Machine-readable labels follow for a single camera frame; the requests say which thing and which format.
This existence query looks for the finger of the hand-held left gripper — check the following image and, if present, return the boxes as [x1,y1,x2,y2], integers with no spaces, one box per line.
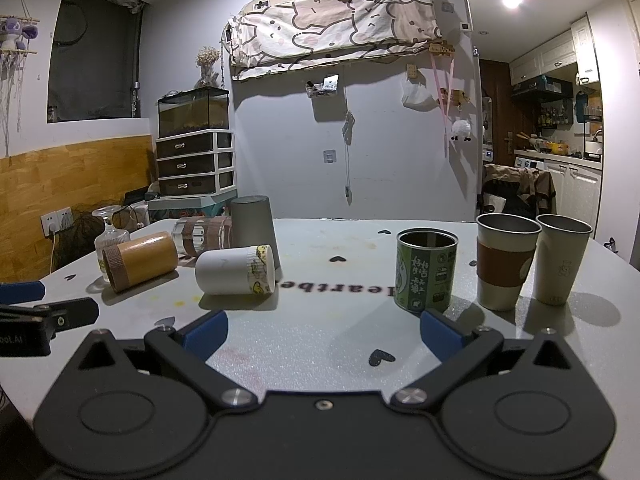
[0,281,47,306]
[0,297,100,334]

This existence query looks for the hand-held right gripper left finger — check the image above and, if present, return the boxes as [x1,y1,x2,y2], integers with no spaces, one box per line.
[70,310,258,415]

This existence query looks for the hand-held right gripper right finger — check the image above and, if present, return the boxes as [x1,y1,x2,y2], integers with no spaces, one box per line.
[391,309,577,414]

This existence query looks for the white cup with yellow print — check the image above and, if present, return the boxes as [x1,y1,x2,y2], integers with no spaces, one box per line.
[195,244,275,296]

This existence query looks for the bamboo cup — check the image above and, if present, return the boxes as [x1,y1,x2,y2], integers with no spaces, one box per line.
[102,231,179,294]

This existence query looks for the paper cup brown sleeve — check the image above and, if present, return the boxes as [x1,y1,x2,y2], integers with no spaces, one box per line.
[475,213,543,311]

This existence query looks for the grey metal cup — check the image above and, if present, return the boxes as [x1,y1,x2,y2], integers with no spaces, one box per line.
[230,195,282,271]

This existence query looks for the plain beige cup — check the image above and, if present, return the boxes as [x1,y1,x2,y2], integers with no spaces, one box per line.
[531,214,594,307]

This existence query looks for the green printed tin can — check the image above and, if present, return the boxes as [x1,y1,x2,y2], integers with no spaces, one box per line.
[393,228,460,315]

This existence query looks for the black mesh bag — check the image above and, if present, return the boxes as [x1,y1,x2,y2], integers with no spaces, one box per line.
[54,204,107,272]

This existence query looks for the clear stemmed glass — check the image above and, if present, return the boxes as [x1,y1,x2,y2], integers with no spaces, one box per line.
[92,205,132,276]

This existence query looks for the clear glass with brown sleeve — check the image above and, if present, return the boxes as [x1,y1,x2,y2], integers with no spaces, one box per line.
[171,216,234,257]

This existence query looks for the teal side table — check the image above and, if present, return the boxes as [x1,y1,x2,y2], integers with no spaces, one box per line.
[146,191,239,222]

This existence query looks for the chair with draped jacket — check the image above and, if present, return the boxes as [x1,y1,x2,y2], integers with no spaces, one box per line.
[479,162,557,222]

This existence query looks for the white drawer unit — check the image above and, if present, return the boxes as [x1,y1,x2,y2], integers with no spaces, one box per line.
[154,129,236,197]

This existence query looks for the glass fish tank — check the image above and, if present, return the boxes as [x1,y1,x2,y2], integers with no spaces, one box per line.
[157,87,231,139]

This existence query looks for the brown wooden door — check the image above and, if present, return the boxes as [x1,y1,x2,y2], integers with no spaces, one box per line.
[479,59,517,167]

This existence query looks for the white hanging bag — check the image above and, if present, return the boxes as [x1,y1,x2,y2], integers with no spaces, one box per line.
[402,80,434,110]

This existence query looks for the pink ribbon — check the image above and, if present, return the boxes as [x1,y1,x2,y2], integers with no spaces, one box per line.
[430,51,457,157]

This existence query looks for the black window curtain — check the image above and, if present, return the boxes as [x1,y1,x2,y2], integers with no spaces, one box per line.
[47,0,147,124]

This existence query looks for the dried flower vase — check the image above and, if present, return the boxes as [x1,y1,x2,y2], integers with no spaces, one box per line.
[196,46,221,89]

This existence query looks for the printed cartoon cloth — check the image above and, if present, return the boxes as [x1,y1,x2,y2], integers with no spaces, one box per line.
[227,0,444,82]

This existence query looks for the white wall outlet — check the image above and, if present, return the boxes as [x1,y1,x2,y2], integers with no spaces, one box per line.
[40,208,75,237]

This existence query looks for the purple plush wall hanging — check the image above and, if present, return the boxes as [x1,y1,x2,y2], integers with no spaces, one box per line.
[0,14,42,156]

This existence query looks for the clear wall holder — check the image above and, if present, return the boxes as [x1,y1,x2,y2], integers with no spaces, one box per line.
[305,75,341,98]

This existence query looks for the white kitchen wall cabinets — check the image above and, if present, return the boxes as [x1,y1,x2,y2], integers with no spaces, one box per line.
[509,14,602,87]

